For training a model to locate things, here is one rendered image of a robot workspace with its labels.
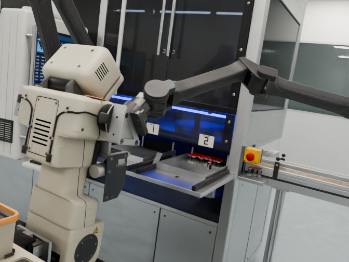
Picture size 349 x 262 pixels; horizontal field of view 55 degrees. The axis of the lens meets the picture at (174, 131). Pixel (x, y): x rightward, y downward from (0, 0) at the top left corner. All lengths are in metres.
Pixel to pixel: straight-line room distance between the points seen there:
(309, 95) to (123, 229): 1.42
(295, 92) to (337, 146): 5.06
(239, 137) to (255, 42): 0.47
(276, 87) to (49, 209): 0.86
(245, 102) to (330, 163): 4.71
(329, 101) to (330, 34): 5.10
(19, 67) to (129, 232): 1.13
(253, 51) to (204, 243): 1.03
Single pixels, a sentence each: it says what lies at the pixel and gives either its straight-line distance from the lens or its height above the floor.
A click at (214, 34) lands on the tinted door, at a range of 1.78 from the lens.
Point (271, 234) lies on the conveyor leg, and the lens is 1.92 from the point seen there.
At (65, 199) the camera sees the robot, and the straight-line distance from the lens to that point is 1.12.
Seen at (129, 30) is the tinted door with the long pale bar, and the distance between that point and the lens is 2.06.
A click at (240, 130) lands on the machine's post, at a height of 1.11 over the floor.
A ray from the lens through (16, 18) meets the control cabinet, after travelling 1.85.
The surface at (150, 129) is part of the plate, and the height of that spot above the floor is 1.02.
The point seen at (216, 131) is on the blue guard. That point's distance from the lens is 1.74.
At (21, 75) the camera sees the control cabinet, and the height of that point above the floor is 1.24.
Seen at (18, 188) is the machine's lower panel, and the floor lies 0.34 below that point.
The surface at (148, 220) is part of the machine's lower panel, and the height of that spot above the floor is 0.48.
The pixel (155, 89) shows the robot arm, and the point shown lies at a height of 1.28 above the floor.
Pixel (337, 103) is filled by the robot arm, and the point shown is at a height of 1.31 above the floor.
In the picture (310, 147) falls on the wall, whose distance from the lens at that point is 6.30.
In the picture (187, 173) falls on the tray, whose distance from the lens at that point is 1.54.
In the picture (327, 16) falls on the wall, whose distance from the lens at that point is 6.39.
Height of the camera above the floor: 1.32
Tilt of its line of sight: 9 degrees down
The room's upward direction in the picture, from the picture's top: 8 degrees clockwise
